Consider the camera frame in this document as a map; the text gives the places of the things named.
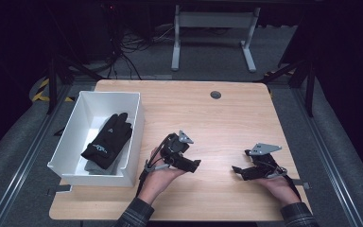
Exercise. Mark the person's right hand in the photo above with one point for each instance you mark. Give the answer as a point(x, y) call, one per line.
point(280, 189)

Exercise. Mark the black glove with white print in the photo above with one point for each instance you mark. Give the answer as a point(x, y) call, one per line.
point(108, 142)

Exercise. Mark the grey metal desk frame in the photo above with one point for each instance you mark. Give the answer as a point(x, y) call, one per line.
point(216, 19)

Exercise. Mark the white storage box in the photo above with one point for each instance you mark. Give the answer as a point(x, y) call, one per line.
point(75, 142)

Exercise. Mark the black tripod stand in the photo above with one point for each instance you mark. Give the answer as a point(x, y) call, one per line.
point(53, 85)
point(310, 88)

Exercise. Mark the black table edge clamp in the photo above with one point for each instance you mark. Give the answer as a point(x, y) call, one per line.
point(60, 189)
point(304, 184)

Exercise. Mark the person's left hand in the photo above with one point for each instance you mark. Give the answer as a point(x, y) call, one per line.
point(160, 179)

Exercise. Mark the aluminium floor rail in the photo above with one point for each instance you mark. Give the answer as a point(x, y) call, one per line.
point(327, 164)
point(28, 157)

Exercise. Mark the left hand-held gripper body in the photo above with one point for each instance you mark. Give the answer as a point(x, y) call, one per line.
point(176, 151)

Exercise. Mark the yellow black hazard tape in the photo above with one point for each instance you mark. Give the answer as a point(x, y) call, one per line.
point(41, 91)

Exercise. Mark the grey round table grommet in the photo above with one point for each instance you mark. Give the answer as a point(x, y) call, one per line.
point(216, 95)

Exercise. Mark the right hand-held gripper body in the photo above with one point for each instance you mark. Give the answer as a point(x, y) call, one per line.
point(263, 165)

